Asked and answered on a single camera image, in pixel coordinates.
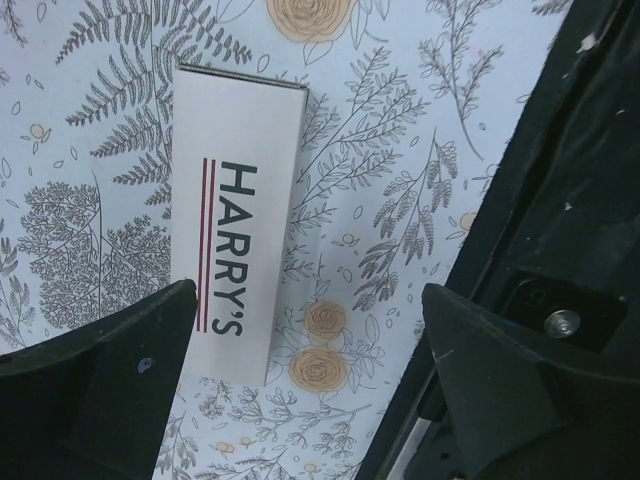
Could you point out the white Harry's razor box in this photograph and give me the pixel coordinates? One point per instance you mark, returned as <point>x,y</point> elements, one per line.
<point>235,142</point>

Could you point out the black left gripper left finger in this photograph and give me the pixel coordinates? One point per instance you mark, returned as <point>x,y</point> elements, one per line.
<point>94,402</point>

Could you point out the floral table mat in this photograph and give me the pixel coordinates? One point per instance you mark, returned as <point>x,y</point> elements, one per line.
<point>410,107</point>

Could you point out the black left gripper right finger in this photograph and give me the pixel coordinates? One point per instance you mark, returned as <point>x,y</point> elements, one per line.
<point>525,406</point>

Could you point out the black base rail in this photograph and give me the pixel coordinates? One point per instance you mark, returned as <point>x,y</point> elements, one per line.
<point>555,245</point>

